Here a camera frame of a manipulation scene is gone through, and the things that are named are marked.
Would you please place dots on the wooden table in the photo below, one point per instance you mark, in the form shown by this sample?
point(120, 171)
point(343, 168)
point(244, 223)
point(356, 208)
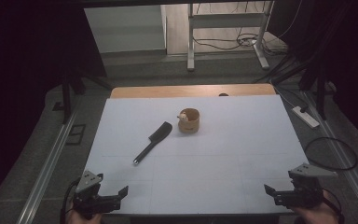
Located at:
point(174, 91)

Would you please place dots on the white metal stand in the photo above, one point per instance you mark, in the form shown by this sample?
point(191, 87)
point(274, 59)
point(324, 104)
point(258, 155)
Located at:
point(227, 21)

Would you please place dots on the person's left hand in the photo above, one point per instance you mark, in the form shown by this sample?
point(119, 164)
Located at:
point(84, 220)

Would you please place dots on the round wooden cup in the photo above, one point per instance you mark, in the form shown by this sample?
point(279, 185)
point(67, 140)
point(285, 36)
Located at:
point(189, 124)

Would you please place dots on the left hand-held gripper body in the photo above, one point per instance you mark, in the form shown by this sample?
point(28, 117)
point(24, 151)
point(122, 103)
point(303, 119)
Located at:
point(87, 196)

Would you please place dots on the black tripod stand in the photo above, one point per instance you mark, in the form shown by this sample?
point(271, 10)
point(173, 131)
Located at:
point(66, 96)
point(321, 90)

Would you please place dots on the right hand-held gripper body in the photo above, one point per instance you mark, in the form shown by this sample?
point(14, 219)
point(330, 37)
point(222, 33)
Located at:
point(304, 194)

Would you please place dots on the grey panel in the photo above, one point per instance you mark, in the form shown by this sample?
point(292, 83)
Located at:
point(124, 29)

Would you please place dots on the person's right hand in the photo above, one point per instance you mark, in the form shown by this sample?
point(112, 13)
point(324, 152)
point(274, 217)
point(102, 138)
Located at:
point(318, 215)

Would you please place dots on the black floor socket frame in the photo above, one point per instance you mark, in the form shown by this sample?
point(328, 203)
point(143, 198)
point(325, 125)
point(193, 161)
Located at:
point(76, 134)

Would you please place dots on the white table mat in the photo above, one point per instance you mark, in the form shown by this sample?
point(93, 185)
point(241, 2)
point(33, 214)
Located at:
point(214, 161)

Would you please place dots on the white power strip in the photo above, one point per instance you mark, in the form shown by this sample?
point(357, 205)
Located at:
point(306, 117)

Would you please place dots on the metal floor rail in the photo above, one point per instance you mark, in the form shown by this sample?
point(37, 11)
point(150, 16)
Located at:
point(348, 168)
point(46, 168)

